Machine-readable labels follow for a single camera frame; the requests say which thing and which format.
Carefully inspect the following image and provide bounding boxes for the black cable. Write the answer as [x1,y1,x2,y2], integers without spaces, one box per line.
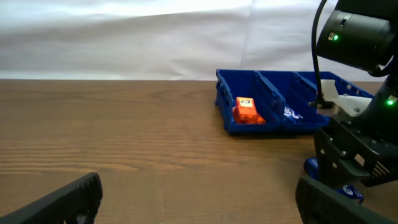
[310,0,329,110]

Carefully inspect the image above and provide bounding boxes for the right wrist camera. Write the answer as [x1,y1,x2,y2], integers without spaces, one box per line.
[317,79,373,118]

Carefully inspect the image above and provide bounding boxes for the blue tray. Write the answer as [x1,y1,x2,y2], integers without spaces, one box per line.
[215,68,374,136]

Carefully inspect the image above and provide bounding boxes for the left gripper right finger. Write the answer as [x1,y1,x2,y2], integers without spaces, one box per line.
[295,175,398,224]

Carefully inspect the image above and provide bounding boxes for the orange candy box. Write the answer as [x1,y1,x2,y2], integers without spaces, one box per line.
[232,107,267,125]
[235,96,259,124]

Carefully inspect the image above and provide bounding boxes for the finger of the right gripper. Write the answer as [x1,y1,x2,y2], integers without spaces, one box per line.
[314,136,371,189]
[362,157,398,188]

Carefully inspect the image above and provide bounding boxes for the blue candy pack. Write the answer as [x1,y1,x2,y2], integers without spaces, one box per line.
[283,106,304,123]
[303,157,365,205]

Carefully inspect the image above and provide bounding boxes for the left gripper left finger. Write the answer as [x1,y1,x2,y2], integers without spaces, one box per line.
[0,172,103,224]

